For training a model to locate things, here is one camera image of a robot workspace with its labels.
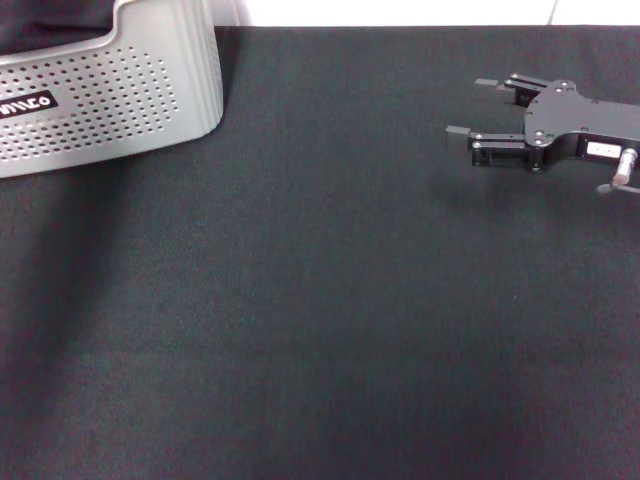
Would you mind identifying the grey perforated storage box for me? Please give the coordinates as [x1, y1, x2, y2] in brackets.
[0, 0, 225, 180]

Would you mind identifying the silver metal cable connector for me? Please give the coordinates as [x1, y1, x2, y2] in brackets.
[613, 147, 640, 183]

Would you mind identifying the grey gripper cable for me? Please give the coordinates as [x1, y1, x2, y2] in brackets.
[596, 180, 640, 197]

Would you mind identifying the black tablecloth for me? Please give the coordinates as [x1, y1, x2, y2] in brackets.
[0, 24, 640, 480]

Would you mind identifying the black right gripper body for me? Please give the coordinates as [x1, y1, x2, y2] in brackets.
[521, 80, 640, 175]

